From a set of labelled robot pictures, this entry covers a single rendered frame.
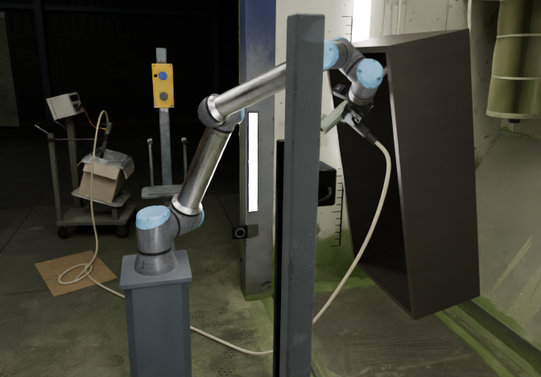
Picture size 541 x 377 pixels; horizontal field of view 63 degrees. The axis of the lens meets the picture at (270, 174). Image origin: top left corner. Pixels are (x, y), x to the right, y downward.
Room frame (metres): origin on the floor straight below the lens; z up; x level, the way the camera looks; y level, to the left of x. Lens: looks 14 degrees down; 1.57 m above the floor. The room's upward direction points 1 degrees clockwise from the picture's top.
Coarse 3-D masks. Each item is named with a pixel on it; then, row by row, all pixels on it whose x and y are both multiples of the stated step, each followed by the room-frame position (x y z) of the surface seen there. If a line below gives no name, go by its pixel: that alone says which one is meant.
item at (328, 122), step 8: (384, 72) 1.90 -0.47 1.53; (344, 104) 1.80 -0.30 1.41; (336, 112) 1.78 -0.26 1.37; (328, 120) 1.76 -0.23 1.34; (336, 120) 1.76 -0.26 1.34; (352, 120) 1.77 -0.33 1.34; (328, 128) 1.75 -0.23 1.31; (360, 128) 1.75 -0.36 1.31; (368, 128) 1.75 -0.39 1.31; (368, 136) 1.74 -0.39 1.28
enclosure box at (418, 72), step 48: (384, 48) 1.69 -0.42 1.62; (432, 48) 1.72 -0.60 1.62; (336, 96) 2.26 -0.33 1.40; (384, 96) 2.34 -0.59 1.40; (432, 96) 1.72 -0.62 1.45; (384, 144) 2.35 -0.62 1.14; (432, 144) 1.73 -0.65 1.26; (432, 192) 1.74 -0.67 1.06; (384, 240) 2.37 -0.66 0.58; (432, 240) 1.75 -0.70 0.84; (384, 288) 1.99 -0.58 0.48; (432, 288) 1.76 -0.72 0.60
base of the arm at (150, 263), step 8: (144, 256) 1.81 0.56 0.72; (152, 256) 1.80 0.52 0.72; (160, 256) 1.81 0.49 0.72; (168, 256) 1.84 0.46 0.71; (136, 264) 1.82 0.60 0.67; (144, 264) 1.79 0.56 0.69; (152, 264) 1.79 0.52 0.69; (160, 264) 1.80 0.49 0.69; (168, 264) 1.84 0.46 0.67; (144, 272) 1.78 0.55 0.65; (152, 272) 1.78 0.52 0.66; (160, 272) 1.79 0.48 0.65
